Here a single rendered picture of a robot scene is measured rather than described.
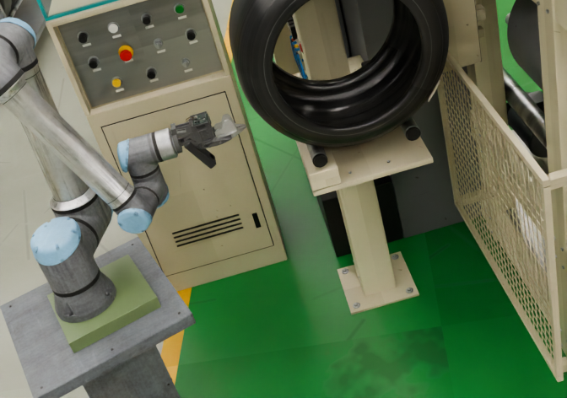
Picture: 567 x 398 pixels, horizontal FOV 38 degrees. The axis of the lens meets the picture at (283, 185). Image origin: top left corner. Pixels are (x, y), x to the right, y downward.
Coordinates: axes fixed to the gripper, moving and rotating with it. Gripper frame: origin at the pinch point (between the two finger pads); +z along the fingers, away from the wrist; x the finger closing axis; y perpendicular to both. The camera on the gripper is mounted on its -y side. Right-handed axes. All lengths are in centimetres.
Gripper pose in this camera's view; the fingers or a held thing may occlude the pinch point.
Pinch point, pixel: (242, 129)
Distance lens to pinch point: 242.7
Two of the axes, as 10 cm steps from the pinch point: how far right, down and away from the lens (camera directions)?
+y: -2.3, -8.0, -5.5
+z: 9.6, -2.7, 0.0
